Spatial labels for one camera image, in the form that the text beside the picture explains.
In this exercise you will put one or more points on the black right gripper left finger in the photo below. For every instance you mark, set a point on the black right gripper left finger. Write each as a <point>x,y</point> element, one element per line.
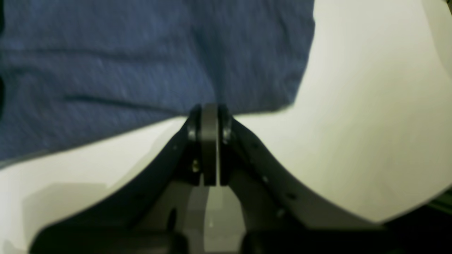
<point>131,220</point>

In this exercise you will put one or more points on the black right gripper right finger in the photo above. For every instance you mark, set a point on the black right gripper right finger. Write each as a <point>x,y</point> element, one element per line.
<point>282,215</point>

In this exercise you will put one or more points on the dark blue t-shirt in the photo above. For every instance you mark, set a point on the dark blue t-shirt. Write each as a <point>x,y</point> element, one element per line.
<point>77,71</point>

